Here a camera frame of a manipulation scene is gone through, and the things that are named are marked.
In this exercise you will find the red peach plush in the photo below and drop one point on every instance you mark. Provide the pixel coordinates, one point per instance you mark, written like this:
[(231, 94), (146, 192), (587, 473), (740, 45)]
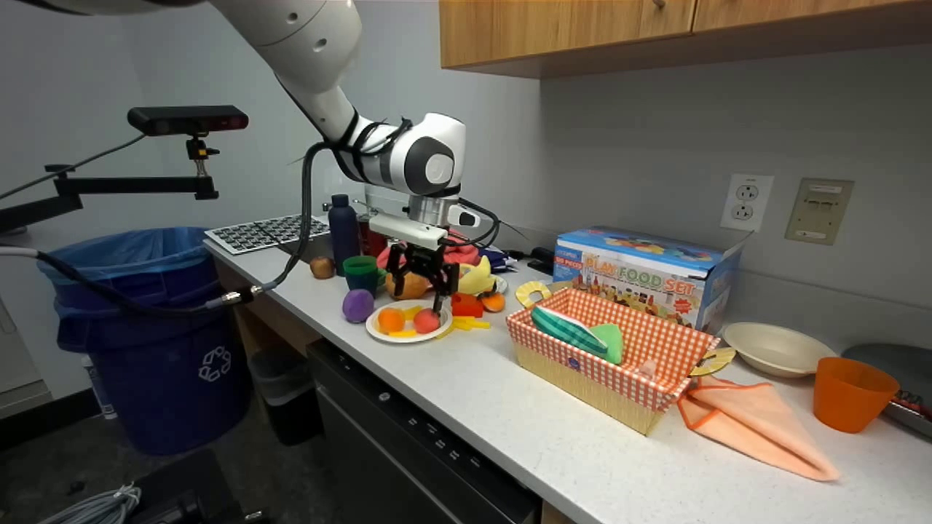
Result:
[(430, 320)]

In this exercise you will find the dark blue cloth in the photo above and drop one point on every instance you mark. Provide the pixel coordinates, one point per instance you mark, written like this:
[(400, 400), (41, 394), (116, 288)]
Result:
[(497, 256)]

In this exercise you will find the wooden wall cabinet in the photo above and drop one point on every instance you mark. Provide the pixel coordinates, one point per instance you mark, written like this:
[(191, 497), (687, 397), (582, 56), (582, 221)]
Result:
[(582, 30)]

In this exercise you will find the small brown ball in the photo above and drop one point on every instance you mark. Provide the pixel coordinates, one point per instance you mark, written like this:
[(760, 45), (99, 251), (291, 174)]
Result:
[(322, 267)]

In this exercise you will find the small black trash bin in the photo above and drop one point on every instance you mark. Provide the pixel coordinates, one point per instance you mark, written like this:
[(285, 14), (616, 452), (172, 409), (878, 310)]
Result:
[(285, 397)]

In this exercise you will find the white wall outlet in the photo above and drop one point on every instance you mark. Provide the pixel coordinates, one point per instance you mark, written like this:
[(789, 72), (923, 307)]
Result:
[(747, 202)]

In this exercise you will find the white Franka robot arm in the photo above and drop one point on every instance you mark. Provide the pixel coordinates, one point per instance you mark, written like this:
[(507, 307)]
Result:
[(310, 39)]

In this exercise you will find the blue toy food box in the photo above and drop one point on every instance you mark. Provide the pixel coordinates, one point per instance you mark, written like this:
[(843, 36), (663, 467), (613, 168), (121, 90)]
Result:
[(629, 256)]

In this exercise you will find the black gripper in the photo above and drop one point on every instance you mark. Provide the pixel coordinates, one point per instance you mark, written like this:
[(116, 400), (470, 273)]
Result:
[(424, 262)]

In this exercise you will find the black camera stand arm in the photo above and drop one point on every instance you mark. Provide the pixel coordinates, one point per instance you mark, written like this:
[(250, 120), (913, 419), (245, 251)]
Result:
[(146, 184)]

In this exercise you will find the orange black toy bird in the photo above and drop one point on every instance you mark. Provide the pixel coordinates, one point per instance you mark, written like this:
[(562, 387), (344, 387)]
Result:
[(492, 302)]

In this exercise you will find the grey keyboard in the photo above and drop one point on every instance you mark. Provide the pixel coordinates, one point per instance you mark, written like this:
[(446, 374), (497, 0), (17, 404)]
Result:
[(262, 232)]

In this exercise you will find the black stapler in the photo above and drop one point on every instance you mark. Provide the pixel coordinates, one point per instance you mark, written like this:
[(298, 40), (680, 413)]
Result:
[(539, 260)]

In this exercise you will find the red toy fries holder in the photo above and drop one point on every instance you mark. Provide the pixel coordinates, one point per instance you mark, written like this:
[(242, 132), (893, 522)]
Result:
[(467, 307)]

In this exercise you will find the black dishwasher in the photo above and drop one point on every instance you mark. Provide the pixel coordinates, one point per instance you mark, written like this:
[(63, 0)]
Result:
[(387, 467)]

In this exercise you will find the orange checkered basket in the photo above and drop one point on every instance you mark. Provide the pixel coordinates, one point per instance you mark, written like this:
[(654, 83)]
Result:
[(600, 382)]

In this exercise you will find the green cup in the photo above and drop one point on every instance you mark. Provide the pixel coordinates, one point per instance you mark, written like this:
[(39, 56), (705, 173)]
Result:
[(361, 270)]

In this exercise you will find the orange fruit plush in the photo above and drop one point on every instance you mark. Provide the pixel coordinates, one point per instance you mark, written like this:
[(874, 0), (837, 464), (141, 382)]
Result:
[(392, 320)]

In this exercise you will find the orange cloth napkin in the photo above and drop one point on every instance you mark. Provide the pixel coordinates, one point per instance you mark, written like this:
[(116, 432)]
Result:
[(759, 425)]

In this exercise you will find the beige wall switch plate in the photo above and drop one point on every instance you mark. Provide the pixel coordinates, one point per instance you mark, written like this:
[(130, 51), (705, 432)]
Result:
[(818, 209)]

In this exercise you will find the beige bowl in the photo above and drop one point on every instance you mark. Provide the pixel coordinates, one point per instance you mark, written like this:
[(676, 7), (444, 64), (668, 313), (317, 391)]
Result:
[(776, 346)]

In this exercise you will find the green plush toy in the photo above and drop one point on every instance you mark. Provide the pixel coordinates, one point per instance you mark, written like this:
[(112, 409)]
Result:
[(610, 343)]

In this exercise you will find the white paper plate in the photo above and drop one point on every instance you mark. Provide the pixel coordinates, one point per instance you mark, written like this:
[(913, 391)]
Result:
[(409, 334)]

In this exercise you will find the black stereo camera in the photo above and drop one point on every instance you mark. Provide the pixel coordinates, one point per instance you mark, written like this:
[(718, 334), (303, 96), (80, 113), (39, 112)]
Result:
[(191, 120)]

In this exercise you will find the dark blue bottle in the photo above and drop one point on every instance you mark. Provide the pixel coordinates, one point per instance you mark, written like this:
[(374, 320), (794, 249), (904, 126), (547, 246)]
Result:
[(344, 231)]

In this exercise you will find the yellow toy fries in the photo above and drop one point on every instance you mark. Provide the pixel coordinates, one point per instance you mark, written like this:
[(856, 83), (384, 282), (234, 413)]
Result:
[(402, 334), (472, 324)]

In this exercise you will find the orange round bumpy plush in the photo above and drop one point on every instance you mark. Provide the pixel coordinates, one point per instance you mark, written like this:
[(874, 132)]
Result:
[(415, 285)]

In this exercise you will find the blue recycling bin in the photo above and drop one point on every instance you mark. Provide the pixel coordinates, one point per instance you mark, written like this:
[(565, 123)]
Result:
[(154, 378)]

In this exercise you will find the dark red can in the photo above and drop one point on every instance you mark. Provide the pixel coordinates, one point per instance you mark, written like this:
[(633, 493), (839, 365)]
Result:
[(371, 235)]

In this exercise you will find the purple ball plush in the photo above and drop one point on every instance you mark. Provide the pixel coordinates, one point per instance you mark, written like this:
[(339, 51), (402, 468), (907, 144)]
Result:
[(358, 307)]

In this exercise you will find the orange plastic cup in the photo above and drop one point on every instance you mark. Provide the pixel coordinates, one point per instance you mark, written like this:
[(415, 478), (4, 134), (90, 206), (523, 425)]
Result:
[(850, 394)]

